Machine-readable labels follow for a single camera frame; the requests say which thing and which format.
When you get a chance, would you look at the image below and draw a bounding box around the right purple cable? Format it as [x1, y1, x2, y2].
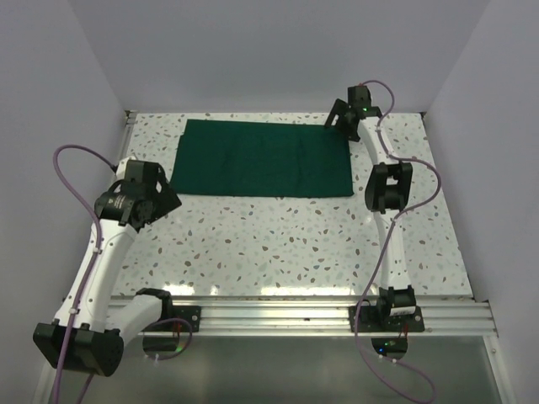
[352, 79, 442, 404]

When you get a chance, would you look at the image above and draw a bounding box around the purple cable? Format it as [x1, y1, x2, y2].
[352, 79, 442, 404]
[50, 145, 115, 404]

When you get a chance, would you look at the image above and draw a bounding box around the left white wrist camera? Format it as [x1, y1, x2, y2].
[115, 156, 136, 180]

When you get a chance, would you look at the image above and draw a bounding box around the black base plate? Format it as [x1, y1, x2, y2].
[144, 306, 202, 332]
[358, 306, 425, 333]

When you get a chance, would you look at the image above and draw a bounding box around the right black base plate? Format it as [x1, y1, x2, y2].
[358, 306, 425, 333]

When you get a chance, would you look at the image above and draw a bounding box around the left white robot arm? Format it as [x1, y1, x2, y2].
[33, 157, 181, 376]

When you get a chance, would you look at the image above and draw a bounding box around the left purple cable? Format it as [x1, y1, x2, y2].
[50, 145, 115, 404]

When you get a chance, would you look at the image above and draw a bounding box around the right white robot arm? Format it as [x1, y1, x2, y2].
[324, 84, 416, 331]

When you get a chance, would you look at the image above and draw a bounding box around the green surgical cloth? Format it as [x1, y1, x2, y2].
[170, 120, 354, 198]

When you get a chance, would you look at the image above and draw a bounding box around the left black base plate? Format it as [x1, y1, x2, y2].
[144, 306, 202, 332]

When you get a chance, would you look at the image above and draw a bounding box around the aluminium mounting rail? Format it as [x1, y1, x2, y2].
[58, 296, 494, 338]

